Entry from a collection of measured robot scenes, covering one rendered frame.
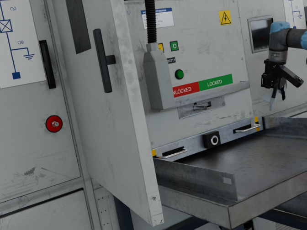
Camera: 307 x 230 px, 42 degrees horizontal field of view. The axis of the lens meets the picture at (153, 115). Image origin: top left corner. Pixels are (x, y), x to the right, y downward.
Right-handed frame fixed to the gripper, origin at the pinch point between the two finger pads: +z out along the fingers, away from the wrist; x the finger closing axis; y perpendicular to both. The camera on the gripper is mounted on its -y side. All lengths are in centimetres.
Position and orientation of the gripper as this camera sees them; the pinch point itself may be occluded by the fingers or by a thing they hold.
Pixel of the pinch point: (278, 106)
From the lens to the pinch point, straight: 181.3
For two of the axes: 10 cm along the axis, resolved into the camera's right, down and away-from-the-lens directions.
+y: -8.1, -1.9, 5.6
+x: -5.9, 3.2, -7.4
